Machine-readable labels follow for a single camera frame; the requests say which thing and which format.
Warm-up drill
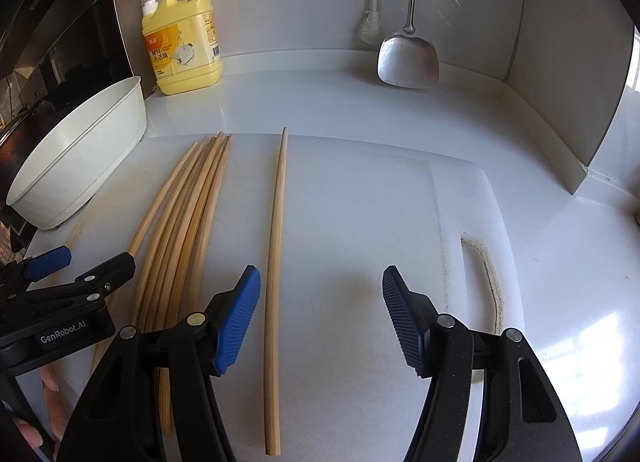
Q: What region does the metal spatula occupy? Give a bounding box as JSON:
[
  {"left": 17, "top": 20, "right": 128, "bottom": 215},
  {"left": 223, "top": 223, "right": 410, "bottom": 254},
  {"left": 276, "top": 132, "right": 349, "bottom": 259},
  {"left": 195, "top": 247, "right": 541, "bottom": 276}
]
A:
[{"left": 377, "top": 0, "right": 441, "bottom": 90}]

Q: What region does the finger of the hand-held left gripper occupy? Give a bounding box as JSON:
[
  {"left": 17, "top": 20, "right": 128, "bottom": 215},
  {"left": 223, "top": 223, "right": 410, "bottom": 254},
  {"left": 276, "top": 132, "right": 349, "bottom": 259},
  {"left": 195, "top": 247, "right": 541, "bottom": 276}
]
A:
[
  {"left": 0, "top": 251, "right": 137, "bottom": 316},
  {"left": 0, "top": 245, "right": 72, "bottom": 293}
]

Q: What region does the single wooden chopstick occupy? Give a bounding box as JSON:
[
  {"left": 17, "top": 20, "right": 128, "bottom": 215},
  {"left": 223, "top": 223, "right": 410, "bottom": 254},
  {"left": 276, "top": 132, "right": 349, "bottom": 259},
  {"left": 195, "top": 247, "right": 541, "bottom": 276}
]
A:
[{"left": 263, "top": 127, "right": 289, "bottom": 457}]

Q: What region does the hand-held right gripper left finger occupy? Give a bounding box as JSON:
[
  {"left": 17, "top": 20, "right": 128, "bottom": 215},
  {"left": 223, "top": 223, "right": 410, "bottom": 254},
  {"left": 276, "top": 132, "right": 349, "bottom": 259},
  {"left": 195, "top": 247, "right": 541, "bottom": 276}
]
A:
[{"left": 52, "top": 265, "right": 262, "bottom": 462}]

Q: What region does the person's left hand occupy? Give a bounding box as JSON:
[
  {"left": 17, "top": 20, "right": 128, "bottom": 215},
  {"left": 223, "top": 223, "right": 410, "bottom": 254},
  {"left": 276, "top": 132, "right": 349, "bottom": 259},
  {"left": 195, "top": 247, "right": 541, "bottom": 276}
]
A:
[{"left": 12, "top": 363, "right": 77, "bottom": 450}]

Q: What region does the bundle of wooden chopsticks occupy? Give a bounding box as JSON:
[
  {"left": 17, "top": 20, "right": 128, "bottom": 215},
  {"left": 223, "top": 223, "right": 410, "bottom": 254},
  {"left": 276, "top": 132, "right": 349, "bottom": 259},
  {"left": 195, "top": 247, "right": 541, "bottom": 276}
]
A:
[{"left": 90, "top": 131, "right": 234, "bottom": 435}]

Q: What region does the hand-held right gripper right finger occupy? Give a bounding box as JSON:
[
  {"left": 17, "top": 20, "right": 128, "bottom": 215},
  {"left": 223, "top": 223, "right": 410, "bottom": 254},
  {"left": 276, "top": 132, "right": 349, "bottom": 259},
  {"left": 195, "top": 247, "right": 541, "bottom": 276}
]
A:
[{"left": 382, "top": 265, "right": 586, "bottom": 462}]

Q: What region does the white round basin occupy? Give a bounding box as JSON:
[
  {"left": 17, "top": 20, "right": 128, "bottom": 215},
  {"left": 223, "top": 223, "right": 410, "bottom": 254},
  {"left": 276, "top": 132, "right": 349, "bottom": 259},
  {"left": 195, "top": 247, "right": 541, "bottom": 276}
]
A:
[{"left": 5, "top": 75, "right": 148, "bottom": 231}]

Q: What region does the yellow dish detergent bottle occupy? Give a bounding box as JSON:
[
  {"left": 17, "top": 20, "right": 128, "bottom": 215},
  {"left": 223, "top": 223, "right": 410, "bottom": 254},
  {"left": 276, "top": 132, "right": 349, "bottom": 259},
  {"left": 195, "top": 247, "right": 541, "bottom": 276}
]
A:
[{"left": 128, "top": 0, "right": 224, "bottom": 96}]

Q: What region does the white cutting board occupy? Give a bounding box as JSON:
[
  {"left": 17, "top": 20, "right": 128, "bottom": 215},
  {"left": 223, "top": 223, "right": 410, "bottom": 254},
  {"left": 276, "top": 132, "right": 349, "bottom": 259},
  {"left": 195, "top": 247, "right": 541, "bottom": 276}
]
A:
[{"left": 22, "top": 132, "right": 526, "bottom": 462}]

